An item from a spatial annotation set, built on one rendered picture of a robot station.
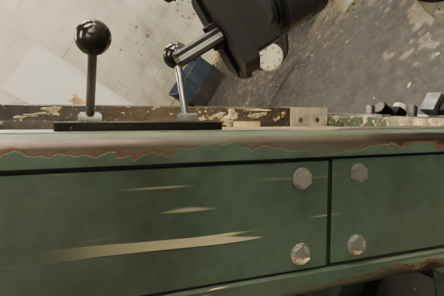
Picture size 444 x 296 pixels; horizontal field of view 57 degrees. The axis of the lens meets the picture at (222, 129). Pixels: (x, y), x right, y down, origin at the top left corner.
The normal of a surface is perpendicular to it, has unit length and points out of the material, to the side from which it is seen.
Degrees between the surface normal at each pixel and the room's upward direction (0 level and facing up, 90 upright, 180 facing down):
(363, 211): 90
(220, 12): 90
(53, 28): 90
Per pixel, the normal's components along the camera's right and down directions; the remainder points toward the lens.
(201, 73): 0.37, 0.07
